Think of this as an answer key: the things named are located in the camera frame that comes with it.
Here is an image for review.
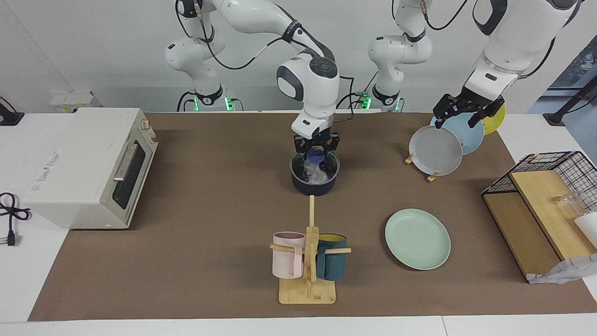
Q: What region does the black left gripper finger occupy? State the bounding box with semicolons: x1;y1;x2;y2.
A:
467;96;506;129
433;93;461;129

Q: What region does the glass lid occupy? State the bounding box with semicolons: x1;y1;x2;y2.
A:
290;147;341;185

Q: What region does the yellow plate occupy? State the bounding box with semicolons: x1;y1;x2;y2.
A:
480;103;507;136

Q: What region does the light blue plate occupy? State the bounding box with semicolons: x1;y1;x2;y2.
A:
430;112;485;155

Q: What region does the grey plate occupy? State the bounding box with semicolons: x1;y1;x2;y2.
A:
409;125;463;176

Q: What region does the wooden plate rack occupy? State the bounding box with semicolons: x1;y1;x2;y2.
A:
404;149;440;182

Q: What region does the mint green plate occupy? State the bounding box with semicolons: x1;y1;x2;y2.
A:
385;208;451;271

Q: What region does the black angled stand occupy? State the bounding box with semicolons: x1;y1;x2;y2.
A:
543;77;597;126

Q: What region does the pink mug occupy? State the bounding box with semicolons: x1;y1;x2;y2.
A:
272;231;306;280

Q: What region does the brown table mat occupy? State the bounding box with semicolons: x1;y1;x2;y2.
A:
28;112;597;322

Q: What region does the light bamboo board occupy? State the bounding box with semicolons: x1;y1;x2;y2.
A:
509;170;597;261

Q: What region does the teal mug, yellow inside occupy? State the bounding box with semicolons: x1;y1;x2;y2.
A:
316;233;348;281

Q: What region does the clear glass cup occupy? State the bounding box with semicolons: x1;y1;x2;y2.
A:
553;191;594;221

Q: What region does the wooden mug rack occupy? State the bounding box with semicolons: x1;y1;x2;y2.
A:
270;195;352;305

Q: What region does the white cup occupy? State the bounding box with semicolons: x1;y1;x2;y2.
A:
574;212;597;249

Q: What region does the grey cloth bag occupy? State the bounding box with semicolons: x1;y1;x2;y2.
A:
527;253;597;284

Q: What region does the cream toaster oven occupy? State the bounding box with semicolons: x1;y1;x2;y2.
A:
23;107;159;230

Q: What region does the white power strip box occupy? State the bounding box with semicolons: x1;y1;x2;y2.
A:
50;90;95;113

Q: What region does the black clamp stand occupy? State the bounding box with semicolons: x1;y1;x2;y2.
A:
0;96;25;126

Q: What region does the dark blue pot, long handle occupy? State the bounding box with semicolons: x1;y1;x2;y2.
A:
291;149;341;196

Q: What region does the black left base cable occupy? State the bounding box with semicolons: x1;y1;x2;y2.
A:
336;70;379;111

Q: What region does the black base cable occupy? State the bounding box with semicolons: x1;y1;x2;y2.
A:
176;90;197;112
336;70;379;111

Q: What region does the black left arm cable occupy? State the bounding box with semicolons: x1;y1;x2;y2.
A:
420;0;558;79

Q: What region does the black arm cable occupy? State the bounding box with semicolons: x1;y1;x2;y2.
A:
420;0;558;79
176;0;355;124

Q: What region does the black wire basket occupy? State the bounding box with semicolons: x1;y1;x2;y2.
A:
482;151;597;213

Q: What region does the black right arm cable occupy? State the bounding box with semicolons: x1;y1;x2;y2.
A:
176;0;355;124

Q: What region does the black right base cable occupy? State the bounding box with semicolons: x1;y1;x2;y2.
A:
176;90;197;112

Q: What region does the black power cord with plug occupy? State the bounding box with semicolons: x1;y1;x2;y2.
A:
0;192;31;247

